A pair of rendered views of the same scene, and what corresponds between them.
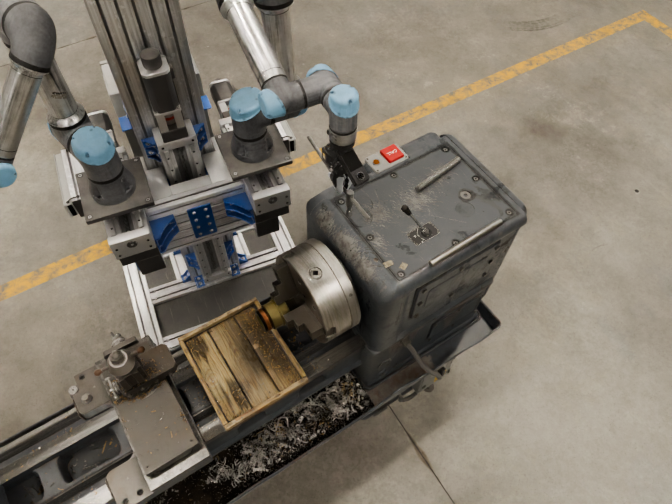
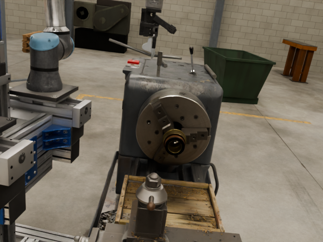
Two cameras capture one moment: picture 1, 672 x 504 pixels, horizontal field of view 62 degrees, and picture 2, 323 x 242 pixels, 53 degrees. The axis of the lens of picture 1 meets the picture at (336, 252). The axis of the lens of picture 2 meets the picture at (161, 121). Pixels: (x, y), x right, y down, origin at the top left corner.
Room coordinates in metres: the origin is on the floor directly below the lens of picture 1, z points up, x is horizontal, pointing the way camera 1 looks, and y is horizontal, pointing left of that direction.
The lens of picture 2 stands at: (0.21, 1.18, 1.57)
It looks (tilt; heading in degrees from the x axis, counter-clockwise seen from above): 20 degrees down; 303
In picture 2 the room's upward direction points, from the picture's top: 7 degrees clockwise
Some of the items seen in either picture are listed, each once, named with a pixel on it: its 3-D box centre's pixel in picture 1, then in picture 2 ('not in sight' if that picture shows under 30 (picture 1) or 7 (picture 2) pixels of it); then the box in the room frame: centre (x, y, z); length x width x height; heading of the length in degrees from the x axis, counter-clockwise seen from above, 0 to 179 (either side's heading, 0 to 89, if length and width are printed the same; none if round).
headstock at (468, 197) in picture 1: (409, 236); (167, 104); (1.10, -0.25, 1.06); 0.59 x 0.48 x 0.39; 125
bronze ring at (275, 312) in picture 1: (273, 314); (174, 141); (0.77, 0.19, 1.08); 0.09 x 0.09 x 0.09; 35
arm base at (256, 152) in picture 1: (251, 137); (44, 76); (1.40, 0.31, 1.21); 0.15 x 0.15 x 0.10
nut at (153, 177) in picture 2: (116, 356); (153, 179); (0.58, 0.60, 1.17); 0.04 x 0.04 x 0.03
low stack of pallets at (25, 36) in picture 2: not in sight; (45, 42); (7.75, -4.37, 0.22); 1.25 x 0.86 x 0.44; 126
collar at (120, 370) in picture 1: (119, 361); (152, 190); (0.58, 0.60, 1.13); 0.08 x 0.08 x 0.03
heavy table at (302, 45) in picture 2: not in sight; (294, 59); (2.33, -8.88, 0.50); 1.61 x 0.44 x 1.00; 123
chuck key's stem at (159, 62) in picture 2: (349, 204); (159, 64); (1.04, -0.03, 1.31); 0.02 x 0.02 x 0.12
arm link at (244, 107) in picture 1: (249, 111); (45, 49); (1.40, 0.31, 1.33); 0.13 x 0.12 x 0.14; 118
